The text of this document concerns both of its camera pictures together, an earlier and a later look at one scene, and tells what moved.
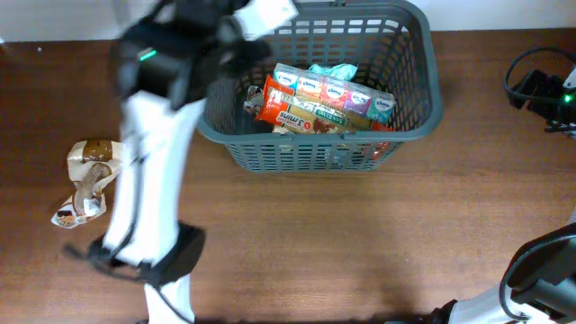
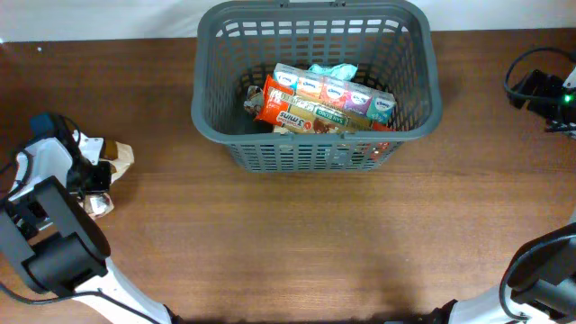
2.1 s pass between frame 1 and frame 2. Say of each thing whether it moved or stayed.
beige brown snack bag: stayed
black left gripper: moved
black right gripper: stayed
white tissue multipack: stayed
